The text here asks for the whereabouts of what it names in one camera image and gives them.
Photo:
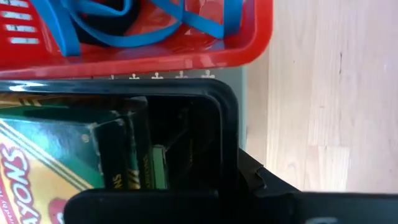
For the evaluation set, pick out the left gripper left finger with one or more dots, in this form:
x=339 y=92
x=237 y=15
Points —
x=211 y=177

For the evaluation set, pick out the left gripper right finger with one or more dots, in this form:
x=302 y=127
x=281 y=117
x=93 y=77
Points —
x=264 y=182

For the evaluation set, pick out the black plastic basket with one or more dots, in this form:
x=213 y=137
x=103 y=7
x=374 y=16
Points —
x=228 y=124

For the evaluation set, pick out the red plastic basket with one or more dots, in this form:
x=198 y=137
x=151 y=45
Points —
x=155 y=62

